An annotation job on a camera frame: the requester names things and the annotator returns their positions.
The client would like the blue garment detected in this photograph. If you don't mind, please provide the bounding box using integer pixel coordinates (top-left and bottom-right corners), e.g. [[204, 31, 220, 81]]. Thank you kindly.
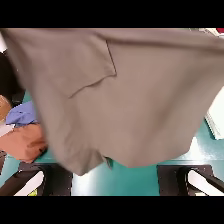
[[5, 101, 40, 127]]

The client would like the orange garment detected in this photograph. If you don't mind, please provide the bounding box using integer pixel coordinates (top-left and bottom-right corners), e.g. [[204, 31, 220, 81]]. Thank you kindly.
[[0, 123, 49, 164]]

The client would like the grey-brown shirt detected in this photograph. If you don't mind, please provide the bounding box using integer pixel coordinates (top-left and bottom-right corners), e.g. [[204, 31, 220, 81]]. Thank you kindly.
[[0, 28, 224, 177]]

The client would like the black garment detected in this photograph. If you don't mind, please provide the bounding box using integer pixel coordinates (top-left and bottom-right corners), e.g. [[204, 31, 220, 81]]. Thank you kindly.
[[0, 52, 25, 107]]

